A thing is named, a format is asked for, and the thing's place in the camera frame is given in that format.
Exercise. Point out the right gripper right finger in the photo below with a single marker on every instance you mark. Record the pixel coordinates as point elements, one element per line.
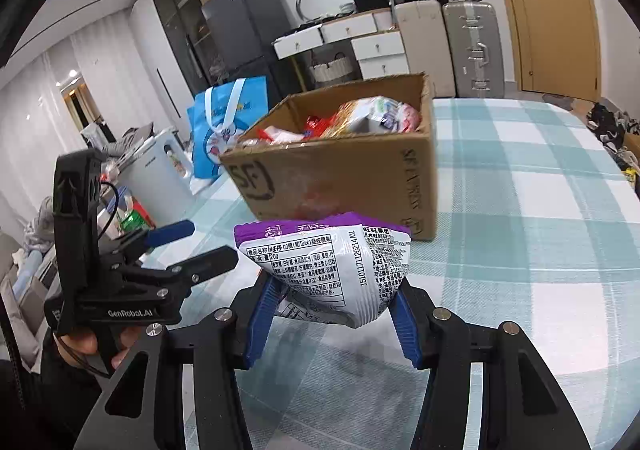
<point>438,341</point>

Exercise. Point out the beige suitcase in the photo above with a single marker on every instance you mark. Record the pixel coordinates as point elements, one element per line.
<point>424,34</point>

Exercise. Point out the orange noodle snack bag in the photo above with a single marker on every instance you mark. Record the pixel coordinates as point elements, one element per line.
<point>354,117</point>

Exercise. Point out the blue Doraemon tote bag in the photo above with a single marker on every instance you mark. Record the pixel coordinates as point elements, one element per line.
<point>219,116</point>

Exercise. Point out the dark refrigerator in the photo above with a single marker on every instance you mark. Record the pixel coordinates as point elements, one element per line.
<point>243,32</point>

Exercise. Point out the red white snack packet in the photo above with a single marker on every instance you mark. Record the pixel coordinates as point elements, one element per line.
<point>273,136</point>

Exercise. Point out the silver suitcase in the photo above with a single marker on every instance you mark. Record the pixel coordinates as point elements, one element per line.
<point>475,47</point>

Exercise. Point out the red black snack packet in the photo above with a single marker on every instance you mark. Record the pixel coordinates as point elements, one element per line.
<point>316,126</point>

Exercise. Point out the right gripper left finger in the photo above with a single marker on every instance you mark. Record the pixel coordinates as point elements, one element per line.
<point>231,339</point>

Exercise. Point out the purple snack bag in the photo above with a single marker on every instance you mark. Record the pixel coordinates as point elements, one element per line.
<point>344,269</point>

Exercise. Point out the woven laundry basket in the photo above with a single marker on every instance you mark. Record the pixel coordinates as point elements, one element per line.
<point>337,71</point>

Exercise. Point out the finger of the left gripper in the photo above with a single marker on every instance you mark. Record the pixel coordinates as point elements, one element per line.
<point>205,266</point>
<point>141,241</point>

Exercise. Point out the white drawer desk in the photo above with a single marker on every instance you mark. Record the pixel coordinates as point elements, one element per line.
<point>373,37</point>

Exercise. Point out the green can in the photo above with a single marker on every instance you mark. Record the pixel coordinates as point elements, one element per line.
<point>133,222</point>

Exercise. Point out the checkered tablecloth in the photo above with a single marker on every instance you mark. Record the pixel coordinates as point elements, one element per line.
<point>537,225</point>

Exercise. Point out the person's left hand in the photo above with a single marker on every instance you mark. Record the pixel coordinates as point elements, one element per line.
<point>75,348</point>

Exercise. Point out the wooden door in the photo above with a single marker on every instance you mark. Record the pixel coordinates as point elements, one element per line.
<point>556,47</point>

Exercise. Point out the SF cardboard box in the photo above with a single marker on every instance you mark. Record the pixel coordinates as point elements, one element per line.
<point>391,177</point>

